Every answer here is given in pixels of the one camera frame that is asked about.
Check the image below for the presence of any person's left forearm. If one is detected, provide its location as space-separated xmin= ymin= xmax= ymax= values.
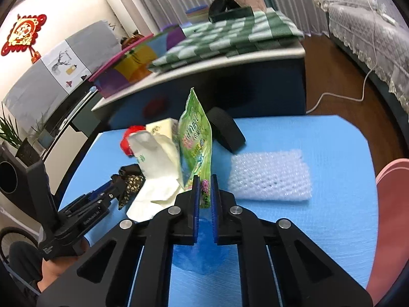
xmin=8 ymin=241 xmax=43 ymax=293

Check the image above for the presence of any grey quilted sofa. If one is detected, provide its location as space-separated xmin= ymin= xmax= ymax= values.
xmin=313 ymin=0 xmax=409 ymax=116

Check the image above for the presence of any dark patterned wrapper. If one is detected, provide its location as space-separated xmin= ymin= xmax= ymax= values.
xmin=117 ymin=164 xmax=146 ymax=210

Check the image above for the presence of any green checkered cloth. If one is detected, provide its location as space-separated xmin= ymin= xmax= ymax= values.
xmin=149 ymin=8 xmax=304 ymax=74

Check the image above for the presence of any dark green tray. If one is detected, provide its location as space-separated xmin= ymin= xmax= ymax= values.
xmin=209 ymin=6 xmax=254 ymax=24

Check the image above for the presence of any pink bin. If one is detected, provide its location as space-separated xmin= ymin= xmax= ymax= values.
xmin=364 ymin=158 xmax=409 ymax=304

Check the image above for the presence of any green potted plant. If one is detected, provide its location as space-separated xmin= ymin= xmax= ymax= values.
xmin=0 ymin=102 xmax=48 ymax=163

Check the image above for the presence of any white plastic bag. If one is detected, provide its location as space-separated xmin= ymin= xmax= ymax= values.
xmin=126 ymin=118 xmax=189 ymax=223

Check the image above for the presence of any green snack packet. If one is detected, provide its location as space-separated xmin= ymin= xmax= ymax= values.
xmin=177 ymin=87 xmax=214 ymax=210

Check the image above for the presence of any person's left hand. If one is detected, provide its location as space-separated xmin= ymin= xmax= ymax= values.
xmin=37 ymin=237 xmax=92 ymax=295

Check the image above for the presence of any white rod with blue ball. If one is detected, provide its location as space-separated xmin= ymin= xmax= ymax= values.
xmin=45 ymin=85 xmax=98 ymax=141

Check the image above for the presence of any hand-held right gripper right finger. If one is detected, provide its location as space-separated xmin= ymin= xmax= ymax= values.
xmin=211 ymin=174 xmax=374 ymax=307

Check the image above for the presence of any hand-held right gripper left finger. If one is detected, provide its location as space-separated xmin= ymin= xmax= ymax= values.
xmin=36 ymin=175 xmax=201 ymax=307

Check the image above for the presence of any grey cloth covered television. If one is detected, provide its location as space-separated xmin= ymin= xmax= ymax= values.
xmin=2 ymin=20 xmax=123 ymax=119

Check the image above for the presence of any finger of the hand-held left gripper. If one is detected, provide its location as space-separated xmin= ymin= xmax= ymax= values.
xmin=84 ymin=174 xmax=128 ymax=200
xmin=96 ymin=189 xmax=127 ymax=211

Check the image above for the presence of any black speaker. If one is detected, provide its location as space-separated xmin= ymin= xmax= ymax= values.
xmin=0 ymin=147 xmax=42 ymax=218

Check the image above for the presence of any colourful box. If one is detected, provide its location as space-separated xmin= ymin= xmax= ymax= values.
xmin=88 ymin=34 xmax=167 ymax=98

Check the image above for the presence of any white charger cable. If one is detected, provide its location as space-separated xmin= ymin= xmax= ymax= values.
xmin=306 ymin=0 xmax=397 ymax=115

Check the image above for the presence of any brown ornament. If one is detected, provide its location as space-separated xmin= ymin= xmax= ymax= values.
xmin=121 ymin=35 xmax=142 ymax=48

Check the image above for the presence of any dark television cabinet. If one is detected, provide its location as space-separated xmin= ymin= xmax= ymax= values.
xmin=43 ymin=80 xmax=107 ymax=170

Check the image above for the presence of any red knot wall decoration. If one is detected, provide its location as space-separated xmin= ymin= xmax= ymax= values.
xmin=0 ymin=13 xmax=48 ymax=64

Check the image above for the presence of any red taped ball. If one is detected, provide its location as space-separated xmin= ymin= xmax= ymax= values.
xmin=120 ymin=125 xmax=147 ymax=158

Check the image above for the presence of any white bubble wrap sheet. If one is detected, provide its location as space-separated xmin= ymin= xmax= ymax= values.
xmin=228 ymin=149 xmax=313 ymax=202

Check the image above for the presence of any white standing air conditioner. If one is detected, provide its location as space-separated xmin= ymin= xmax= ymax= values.
xmin=99 ymin=0 xmax=160 ymax=37

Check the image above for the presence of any blue mat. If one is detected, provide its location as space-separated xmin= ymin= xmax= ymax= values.
xmin=59 ymin=115 xmax=379 ymax=307

